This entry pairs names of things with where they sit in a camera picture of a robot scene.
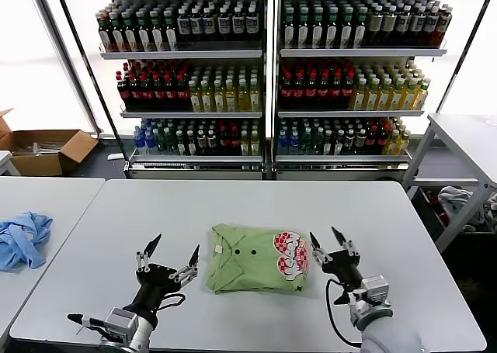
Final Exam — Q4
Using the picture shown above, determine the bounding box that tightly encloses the open cardboard box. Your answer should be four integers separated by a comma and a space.
0, 109, 100, 178

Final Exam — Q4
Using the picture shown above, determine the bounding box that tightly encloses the beige-labelled dark drink bottle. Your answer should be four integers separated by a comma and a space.
382, 5, 398, 49
367, 5, 384, 49

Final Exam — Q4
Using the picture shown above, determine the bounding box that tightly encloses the grey beverage shelf rack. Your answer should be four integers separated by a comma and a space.
76, 0, 273, 182
272, 0, 449, 182

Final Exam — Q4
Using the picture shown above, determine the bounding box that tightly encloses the white furniture corner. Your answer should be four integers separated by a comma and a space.
0, 151, 21, 178

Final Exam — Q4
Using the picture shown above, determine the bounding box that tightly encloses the white-labelled dark drink bottle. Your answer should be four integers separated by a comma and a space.
204, 7, 219, 52
245, 5, 261, 52
190, 7, 206, 52
424, 5, 440, 49
231, 6, 247, 52
411, 5, 426, 49
397, 5, 412, 49
217, 7, 233, 52
177, 7, 192, 52

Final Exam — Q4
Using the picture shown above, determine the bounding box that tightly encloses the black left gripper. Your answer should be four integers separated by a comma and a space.
129, 234, 201, 314

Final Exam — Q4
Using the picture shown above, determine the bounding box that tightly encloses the grey white garment pile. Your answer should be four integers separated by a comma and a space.
436, 185, 487, 230

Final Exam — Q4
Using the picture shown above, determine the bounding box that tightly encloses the crumpled light blue garment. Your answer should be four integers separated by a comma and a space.
0, 211, 54, 272

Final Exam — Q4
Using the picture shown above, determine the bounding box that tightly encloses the brown-capped tea bottle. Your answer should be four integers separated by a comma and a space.
97, 15, 113, 54

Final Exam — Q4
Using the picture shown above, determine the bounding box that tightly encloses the red garment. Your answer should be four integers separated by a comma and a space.
426, 191, 450, 225

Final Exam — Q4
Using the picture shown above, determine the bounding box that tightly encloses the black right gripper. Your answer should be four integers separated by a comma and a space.
308, 226, 367, 292

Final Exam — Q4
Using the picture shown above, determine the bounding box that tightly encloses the patterned dark garment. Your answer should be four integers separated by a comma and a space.
483, 192, 497, 230

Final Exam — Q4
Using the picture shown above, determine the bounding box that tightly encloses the green polo shirt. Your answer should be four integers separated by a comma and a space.
203, 223, 314, 298

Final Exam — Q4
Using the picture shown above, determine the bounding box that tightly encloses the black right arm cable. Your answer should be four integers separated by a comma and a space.
324, 278, 365, 347

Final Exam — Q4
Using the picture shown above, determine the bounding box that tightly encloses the black slanted frame pole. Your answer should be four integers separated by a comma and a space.
435, 0, 497, 115
52, 0, 132, 166

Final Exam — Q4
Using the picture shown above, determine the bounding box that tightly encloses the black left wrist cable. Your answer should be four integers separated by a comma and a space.
66, 311, 112, 333

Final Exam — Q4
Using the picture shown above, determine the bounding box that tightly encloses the white slanted window beam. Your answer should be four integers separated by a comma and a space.
32, 0, 105, 140

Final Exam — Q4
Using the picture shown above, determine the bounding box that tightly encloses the green-capped dark tea bottle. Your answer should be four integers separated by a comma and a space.
282, 8, 297, 50
325, 8, 340, 50
163, 12, 179, 54
109, 13, 125, 54
353, 8, 369, 50
136, 12, 151, 54
311, 8, 325, 50
339, 8, 354, 50
123, 12, 138, 54
150, 12, 165, 54
296, 8, 311, 50

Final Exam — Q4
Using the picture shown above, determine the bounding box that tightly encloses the yellow juice bottle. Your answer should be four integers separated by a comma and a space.
238, 80, 251, 113
391, 78, 406, 112
249, 79, 262, 113
379, 78, 394, 112
226, 80, 239, 114
403, 78, 419, 112
189, 81, 203, 114
201, 81, 214, 114
367, 78, 381, 112
414, 78, 432, 112
214, 81, 227, 114
353, 78, 369, 112

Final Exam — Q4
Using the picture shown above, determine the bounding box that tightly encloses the grey side table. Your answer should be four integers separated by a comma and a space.
401, 112, 497, 254

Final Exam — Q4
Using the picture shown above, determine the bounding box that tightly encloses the red drink bottle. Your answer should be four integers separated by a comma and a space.
436, 5, 454, 49

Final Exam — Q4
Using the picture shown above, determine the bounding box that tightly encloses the black clothes crate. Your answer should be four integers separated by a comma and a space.
411, 186, 497, 237

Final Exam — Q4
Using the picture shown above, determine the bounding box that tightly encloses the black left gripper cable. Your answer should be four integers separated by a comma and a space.
155, 293, 187, 312

